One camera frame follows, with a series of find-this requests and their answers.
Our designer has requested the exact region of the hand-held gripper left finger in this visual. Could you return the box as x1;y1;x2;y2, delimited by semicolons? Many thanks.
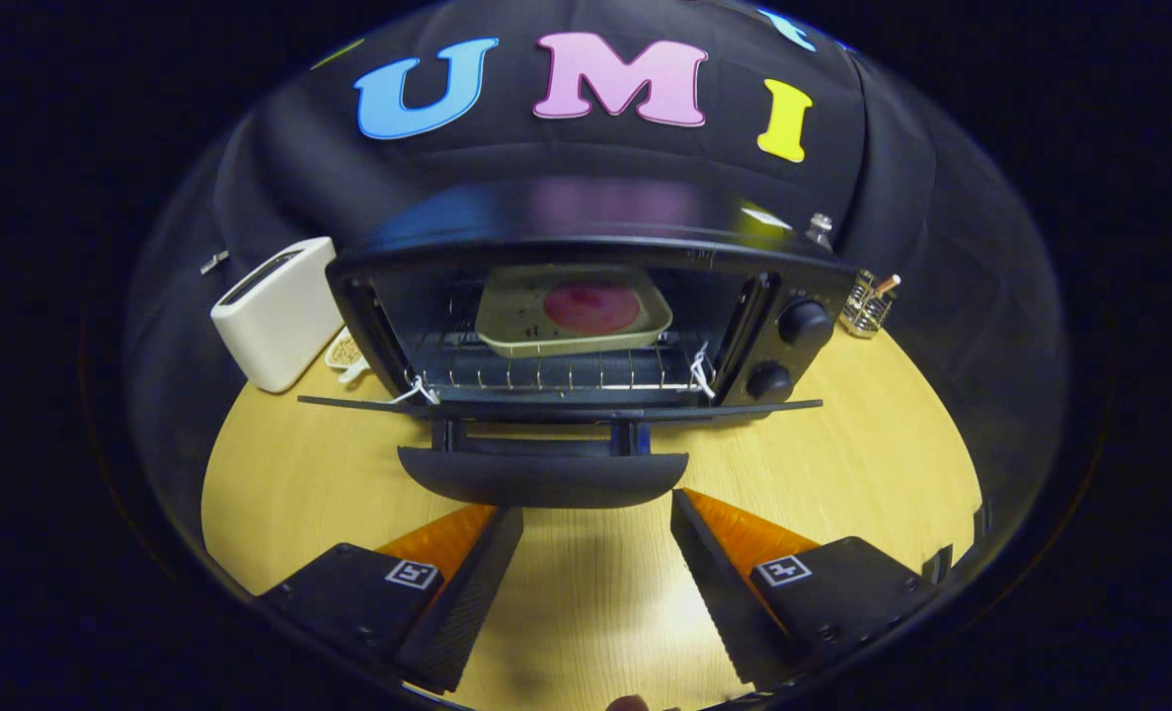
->
255;504;525;695

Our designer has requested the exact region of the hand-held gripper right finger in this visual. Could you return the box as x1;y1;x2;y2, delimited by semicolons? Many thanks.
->
669;487;942;692

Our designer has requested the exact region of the black toaster oven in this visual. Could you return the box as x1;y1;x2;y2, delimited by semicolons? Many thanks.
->
297;178;858;510

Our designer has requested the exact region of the cream square food tray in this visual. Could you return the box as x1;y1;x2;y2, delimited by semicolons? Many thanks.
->
474;265;673;358

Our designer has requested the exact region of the pink ham slice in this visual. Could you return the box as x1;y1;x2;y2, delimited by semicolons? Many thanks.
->
544;279;642;334

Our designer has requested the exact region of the white bread toaster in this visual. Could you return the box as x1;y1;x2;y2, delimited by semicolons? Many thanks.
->
210;236;347;394

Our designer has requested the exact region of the small white bean dish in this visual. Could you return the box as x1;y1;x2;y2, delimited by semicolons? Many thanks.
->
325;329;374;384

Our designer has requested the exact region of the black backdrop cloth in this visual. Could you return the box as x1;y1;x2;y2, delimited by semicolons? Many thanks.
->
121;0;1070;554

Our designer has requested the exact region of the gold wire holder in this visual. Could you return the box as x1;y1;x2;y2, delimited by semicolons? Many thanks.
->
839;269;898;340

